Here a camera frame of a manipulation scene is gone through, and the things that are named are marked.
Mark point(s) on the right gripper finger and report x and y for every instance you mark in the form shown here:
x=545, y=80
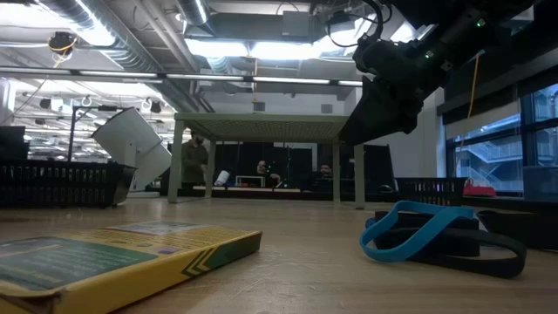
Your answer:
x=383, y=113

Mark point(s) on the black plastic mesh basket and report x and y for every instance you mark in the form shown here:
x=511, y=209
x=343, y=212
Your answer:
x=431, y=189
x=65, y=183

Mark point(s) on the dark blue rubber band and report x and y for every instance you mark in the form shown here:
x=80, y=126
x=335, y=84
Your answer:
x=369, y=223

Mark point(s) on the green perforated metal shelf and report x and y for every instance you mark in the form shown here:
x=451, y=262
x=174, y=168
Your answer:
x=261, y=122

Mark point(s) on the teal wide rubber band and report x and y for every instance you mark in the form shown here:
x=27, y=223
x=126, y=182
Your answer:
x=429, y=230

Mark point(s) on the yellow crayon box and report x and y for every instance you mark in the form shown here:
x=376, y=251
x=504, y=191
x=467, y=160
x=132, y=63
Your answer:
x=109, y=261

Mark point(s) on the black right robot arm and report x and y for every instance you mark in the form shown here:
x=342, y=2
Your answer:
x=462, y=22

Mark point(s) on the black partition screen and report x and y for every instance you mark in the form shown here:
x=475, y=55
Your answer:
x=287, y=161
x=379, y=170

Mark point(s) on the person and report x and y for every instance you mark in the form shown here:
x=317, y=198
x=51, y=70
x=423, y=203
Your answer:
x=194, y=159
x=261, y=168
x=323, y=171

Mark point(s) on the long LED light bar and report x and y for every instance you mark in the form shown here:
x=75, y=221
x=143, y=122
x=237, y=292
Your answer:
x=287, y=80

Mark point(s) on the red storage box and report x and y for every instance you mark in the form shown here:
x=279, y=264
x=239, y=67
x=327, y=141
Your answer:
x=479, y=191

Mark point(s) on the white cylinder object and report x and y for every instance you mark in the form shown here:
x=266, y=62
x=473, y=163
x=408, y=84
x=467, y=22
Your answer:
x=222, y=178

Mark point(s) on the black light stand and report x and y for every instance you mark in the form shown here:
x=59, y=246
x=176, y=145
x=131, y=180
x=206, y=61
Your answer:
x=72, y=131

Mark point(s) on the black monitor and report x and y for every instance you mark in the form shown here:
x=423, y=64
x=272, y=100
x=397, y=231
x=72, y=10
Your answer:
x=13, y=144

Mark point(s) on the black aluminium rig frame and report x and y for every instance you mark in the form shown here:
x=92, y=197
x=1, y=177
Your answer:
x=305, y=196

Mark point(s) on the white frame box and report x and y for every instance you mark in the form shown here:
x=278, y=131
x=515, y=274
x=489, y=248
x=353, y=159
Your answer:
x=244, y=176

